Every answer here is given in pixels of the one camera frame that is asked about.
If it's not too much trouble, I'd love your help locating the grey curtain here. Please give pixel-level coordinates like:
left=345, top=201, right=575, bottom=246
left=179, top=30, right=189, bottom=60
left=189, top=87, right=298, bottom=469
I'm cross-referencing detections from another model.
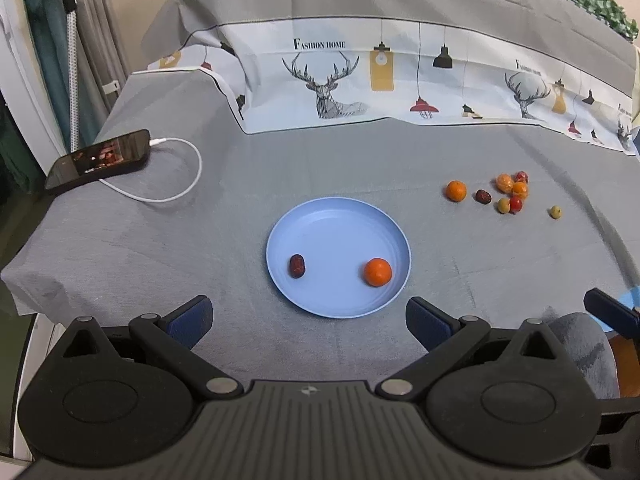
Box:
left=75, top=0, right=132, bottom=131

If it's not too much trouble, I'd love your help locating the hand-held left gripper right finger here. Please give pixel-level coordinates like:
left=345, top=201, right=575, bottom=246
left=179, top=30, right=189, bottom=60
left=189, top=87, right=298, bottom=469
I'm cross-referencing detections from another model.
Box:
left=375, top=296, right=572, bottom=404

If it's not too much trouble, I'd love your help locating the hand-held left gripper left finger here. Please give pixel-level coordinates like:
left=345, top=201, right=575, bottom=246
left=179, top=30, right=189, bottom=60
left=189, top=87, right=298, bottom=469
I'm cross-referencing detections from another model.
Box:
left=49, top=296, right=244, bottom=404

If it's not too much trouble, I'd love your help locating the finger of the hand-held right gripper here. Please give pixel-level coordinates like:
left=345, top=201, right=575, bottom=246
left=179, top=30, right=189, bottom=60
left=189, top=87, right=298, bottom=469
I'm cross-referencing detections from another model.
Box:
left=583, top=287, right=640, bottom=337

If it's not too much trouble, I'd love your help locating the black and white pole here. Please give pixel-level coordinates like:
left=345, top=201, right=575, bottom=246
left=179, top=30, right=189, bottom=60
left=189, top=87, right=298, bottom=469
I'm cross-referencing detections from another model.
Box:
left=58, top=0, right=82, bottom=153

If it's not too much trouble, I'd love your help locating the light blue plate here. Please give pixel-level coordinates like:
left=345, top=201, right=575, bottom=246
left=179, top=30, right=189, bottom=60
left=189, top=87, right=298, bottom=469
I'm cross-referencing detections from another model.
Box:
left=265, top=197, right=412, bottom=318

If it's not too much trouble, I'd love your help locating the black smartphone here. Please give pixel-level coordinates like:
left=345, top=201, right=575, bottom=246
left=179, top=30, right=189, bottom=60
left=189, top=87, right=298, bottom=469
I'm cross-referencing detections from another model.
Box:
left=44, top=129, right=152, bottom=196

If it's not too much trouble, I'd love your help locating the deer print quilt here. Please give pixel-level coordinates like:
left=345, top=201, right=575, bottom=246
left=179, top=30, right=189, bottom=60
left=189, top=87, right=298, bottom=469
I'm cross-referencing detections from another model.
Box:
left=141, top=0, right=640, bottom=157

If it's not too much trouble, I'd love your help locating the grey fuzzy cloth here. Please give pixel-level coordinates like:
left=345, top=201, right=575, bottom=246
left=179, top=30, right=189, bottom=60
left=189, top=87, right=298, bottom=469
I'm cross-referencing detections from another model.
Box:
left=542, top=307, right=622, bottom=401

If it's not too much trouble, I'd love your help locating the teal curtain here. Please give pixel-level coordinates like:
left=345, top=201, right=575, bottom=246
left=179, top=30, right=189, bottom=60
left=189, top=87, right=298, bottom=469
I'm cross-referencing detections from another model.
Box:
left=19, top=0, right=71, bottom=116

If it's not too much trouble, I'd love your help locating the white charging cable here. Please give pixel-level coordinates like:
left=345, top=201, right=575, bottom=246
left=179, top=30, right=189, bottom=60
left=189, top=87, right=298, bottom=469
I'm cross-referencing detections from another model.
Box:
left=97, top=136, right=203, bottom=204

